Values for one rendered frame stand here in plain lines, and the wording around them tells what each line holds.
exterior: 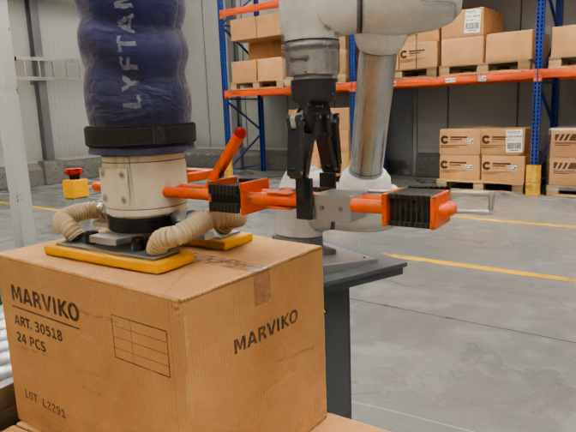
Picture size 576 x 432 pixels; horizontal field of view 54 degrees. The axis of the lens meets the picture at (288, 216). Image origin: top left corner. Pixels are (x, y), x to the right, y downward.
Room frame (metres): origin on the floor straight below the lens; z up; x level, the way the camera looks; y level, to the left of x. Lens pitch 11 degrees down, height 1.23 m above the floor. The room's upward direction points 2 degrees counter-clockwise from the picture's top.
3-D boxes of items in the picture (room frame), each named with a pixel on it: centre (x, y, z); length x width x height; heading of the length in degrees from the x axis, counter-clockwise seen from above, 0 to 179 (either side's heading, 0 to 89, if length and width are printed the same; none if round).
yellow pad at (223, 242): (1.27, 0.25, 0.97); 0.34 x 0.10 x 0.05; 57
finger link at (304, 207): (0.93, -0.03, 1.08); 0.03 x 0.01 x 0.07; 55
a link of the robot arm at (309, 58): (0.96, -0.05, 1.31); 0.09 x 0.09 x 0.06
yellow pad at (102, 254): (1.11, 0.35, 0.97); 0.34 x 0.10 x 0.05; 57
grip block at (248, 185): (1.05, 0.09, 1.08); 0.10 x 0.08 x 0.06; 147
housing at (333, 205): (0.93, -0.09, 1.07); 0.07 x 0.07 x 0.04; 57
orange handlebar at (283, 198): (1.18, 0.07, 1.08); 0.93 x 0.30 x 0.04; 57
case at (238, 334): (1.18, 0.29, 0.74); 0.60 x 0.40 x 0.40; 53
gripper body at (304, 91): (0.96, -0.05, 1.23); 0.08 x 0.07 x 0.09; 145
